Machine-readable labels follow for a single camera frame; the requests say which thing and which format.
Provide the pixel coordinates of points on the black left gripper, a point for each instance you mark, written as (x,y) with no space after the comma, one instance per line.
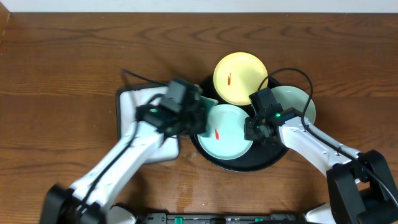
(199,121)

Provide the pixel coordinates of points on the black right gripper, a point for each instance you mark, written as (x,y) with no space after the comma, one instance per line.
(249,134)

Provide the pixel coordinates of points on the green yellow sponge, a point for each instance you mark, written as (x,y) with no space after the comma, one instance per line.
(209,103)

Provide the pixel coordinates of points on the light blue plate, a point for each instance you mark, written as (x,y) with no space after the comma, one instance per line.
(225,135)

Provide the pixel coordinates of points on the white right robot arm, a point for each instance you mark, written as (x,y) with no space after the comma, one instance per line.
(361,187)

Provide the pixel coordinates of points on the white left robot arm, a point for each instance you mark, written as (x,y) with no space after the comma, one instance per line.
(89,199)

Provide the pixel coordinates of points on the round black tray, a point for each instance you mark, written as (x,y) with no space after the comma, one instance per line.
(260,155)

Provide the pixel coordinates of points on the white rectangular tray black rim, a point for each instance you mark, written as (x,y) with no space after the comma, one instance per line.
(127,99)

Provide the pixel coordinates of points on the pale green plate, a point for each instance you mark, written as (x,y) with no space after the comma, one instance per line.
(293,97)

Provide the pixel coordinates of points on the yellow plate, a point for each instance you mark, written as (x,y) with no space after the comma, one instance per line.
(237,76)

